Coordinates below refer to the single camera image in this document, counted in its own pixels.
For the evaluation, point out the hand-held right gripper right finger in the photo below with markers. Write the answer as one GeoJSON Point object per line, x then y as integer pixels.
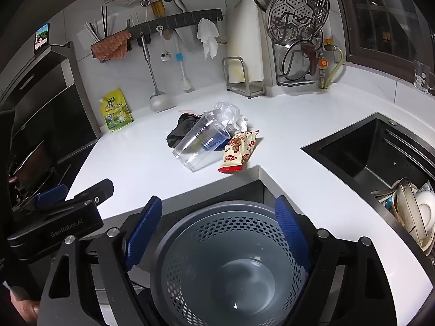
{"type": "Point", "coordinates": [292, 232]}

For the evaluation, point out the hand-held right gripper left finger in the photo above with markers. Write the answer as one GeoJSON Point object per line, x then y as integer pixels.
{"type": "Point", "coordinates": [146, 234]}

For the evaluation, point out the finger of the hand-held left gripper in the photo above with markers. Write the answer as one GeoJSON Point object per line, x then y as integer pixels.
{"type": "Point", "coordinates": [98, 190]}
{"type": "Point", "coordinates": [51, 194]}

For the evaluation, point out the grey perforated waste basket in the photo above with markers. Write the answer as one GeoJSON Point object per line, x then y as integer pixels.
{"type": "Point", "coordinates": [238, 278]}

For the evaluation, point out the clear plastic cup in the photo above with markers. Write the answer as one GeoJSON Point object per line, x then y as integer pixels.
{"type": "Point", "coordinates": [193, 152]}

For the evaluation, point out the red and cream snack wrapper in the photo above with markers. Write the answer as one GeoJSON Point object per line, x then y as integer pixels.
{"type": "Point", "coordinates": [236, 152]}

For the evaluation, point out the black bag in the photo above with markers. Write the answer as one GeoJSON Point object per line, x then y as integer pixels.
{"type": "Point", "coordinates": [180, 129]}

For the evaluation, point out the clear plastic bag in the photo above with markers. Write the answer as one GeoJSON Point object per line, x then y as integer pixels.
{"type": "Point", "coordinates": [227, 110]}

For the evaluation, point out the person's left hand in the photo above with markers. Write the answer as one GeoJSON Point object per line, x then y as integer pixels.
{"type": "Point", "coordinates": [25, 307]}

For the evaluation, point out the yellow green seasoning pouch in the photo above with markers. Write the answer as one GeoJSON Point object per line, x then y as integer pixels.
{"type": "Point", "coordinates": [115, 112]}

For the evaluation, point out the black range hood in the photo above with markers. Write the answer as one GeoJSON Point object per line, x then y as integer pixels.
{"type": "Point", "coordinates": [51, 108]}

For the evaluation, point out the black kitchen sink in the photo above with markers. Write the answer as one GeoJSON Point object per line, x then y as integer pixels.
{"type": "Point", "coordinates": [356, 156]}

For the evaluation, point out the steel ladle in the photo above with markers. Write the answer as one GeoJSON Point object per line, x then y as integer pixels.
{"type": "Point", "coordinates": [159, 102]}

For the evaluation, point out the crumpled white tissue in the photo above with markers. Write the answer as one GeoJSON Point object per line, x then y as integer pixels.
{"type": "Point", "coordinates": [238, 122]}

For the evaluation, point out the stack of dishes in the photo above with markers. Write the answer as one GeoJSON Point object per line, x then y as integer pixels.
{"type": "Point", "coordinates": [421, 207]}

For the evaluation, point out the orange dishcloth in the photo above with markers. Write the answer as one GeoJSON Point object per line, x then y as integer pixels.
{"type": "Point", "coordinates": [108, 47]}

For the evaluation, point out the small steel spoon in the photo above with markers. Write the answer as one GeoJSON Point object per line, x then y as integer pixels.
{"type": "Point", "coordinates": [165, 56]}

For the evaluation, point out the steel cutting board rack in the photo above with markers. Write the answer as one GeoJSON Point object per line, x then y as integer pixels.
{"type": "Point", "coordinates": [244, 90]}

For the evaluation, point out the steel lid rack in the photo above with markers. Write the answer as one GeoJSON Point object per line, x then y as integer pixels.
{"type": "Point", "coordinates": [295, 82]}

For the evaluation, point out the blue headed white brush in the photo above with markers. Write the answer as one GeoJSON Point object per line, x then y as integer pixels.
{"type": "Point", "coordinates": [179, 57]}

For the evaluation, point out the black smartphone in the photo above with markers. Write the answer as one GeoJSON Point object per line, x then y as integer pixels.
{"type": "Point", "coordinates": [41, 37]}

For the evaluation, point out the glass pot lid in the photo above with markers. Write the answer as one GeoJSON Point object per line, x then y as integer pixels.
{"type": "Point", "coordinates": [295, 68]}

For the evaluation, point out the bundle of chopsticks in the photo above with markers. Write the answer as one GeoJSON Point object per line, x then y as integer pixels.
{"type": "Point", "coordinates": [103, 20]}

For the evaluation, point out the gas valve orange knob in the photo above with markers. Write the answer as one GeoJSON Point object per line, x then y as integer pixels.
{"type": "Point", "coordinates": [323, 64]}

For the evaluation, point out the brown plastic utensil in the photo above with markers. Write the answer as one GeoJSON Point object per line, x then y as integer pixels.
{"type": "Point", "coordinates": [311, 57]}

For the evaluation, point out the white hanging cloth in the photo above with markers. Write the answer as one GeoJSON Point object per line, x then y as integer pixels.
{"type": "Point", "coordinates": [208, 37]}

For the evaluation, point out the white cutting board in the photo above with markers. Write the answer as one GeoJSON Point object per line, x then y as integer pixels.
{"type": "Point", "coordinates": [244, 40]}

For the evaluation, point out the glass mug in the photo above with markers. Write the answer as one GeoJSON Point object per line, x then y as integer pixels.
{"type": "Point", "coordinates": [423, 78]}

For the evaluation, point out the perforated steel steamer tray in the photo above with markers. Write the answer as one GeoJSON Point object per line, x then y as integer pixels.
{"type": "Point", "coordinates": [299, 10]}

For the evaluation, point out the dark window frame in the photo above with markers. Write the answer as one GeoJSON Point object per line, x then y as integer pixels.
{"type": "Point", "coordinates": [373, 61]}

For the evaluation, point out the black wall hook rail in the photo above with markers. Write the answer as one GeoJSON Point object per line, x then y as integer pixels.
{"type": "Point", "coordinates": [183, 18]}

